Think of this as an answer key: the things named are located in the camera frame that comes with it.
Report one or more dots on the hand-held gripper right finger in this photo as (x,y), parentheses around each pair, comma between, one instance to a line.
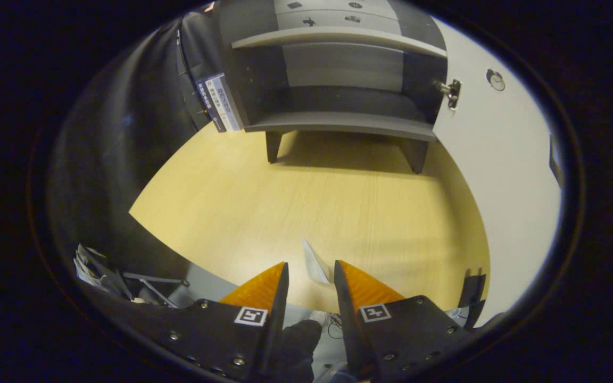
(346,319)

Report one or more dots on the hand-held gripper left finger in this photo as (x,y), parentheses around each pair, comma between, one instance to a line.
(277,319)

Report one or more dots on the white cabinet door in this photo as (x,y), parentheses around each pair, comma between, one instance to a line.
(498,186)

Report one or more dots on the person's white shoe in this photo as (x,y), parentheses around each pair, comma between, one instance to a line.
(318,317)

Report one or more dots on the person's dark trouser leg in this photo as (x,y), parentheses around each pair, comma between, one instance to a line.
(298,346)

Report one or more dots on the black object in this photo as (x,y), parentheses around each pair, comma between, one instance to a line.
(471,295)

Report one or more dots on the pile of grey papers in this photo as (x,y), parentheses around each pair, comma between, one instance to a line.
(91,266)

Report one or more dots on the dark grey cabinet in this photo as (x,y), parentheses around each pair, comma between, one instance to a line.
(349,123)

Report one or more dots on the metal door hinge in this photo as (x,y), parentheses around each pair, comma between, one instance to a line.
(453,93)

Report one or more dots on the grey metal frame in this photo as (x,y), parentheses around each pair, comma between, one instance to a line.
(152,278)

